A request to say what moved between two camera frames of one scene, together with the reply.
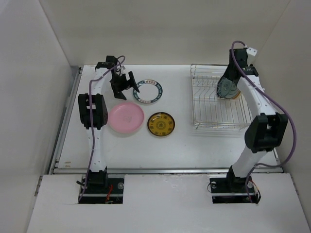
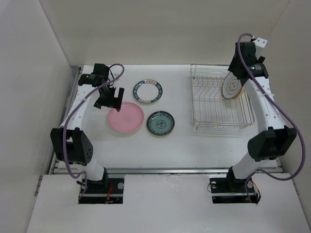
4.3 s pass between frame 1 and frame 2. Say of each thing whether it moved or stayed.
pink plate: stayed
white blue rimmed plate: stayed
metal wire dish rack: stayed
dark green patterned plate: moved
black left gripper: moved
